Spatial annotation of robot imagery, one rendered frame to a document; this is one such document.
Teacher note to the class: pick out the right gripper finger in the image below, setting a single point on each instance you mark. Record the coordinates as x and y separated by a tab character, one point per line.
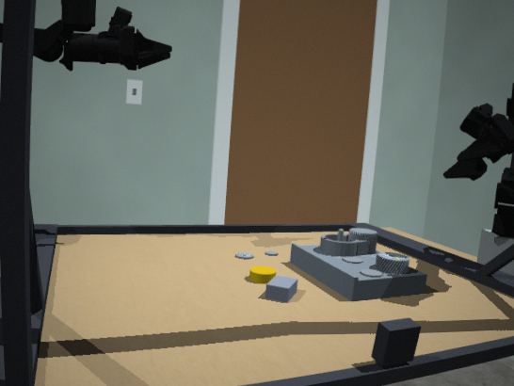
487	144
463	169

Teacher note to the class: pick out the grey spur gear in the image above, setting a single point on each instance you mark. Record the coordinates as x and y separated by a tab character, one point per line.
392	262

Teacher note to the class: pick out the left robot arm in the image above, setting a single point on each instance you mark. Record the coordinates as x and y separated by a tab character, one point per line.
78	15

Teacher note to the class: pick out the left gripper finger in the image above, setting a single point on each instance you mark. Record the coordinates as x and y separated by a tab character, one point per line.
149	48
150	61

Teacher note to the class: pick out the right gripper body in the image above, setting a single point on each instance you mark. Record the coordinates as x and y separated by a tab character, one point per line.
503	131

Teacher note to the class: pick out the yellow short cylinder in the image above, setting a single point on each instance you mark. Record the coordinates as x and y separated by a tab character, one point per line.
262	274

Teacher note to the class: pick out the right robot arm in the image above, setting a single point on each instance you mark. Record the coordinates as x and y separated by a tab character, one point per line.
503	224

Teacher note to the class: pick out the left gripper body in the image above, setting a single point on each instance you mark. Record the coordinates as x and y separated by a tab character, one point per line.
106	49

